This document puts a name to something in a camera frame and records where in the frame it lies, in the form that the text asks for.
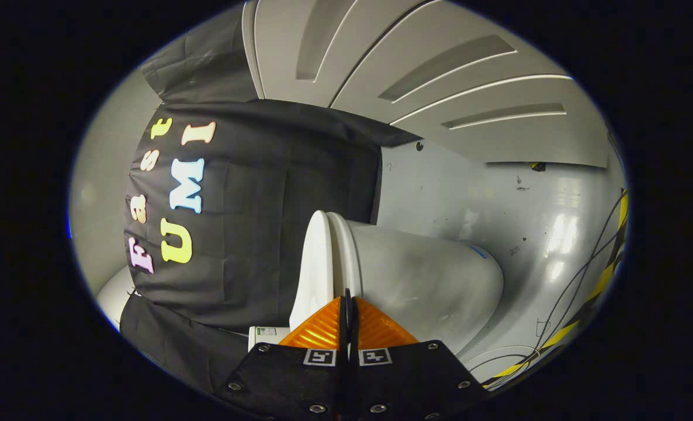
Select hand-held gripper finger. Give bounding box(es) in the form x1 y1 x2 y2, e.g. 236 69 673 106
346 296 487 421
215 296 347 421

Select white toilet lid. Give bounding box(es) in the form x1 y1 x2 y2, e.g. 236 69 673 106
289 210 335 332

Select black backdrop cloth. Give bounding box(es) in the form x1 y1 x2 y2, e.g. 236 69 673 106
119 12 420 394

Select yellow black floor tape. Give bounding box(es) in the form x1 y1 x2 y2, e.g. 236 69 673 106
484 190 629 389

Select black cables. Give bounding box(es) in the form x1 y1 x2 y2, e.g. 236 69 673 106
469 187 628 389

